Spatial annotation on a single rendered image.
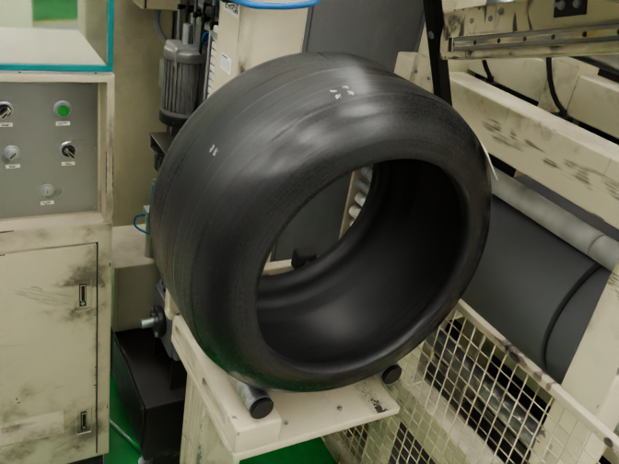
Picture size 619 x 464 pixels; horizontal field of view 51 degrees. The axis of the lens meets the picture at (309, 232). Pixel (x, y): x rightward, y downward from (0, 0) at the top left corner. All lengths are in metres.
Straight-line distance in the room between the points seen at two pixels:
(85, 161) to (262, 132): 0.81
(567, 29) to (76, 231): 1.16
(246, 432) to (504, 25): 0.85
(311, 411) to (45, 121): 0.87
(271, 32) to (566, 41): 0.51
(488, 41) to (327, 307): 0.62
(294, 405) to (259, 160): 0.60
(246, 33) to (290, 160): 0.40
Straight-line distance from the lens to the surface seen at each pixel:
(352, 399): 1.37
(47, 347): 1.85
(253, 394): 1.17
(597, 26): 1.12
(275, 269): 1.45
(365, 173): 1.60
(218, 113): 1.01
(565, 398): 1.25
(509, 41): 1.23
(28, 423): 2.03
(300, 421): 1.30
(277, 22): 1.25
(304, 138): 0.89
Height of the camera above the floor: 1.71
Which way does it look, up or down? 28 degrees down
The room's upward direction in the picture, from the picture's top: 10 degrees clockwise
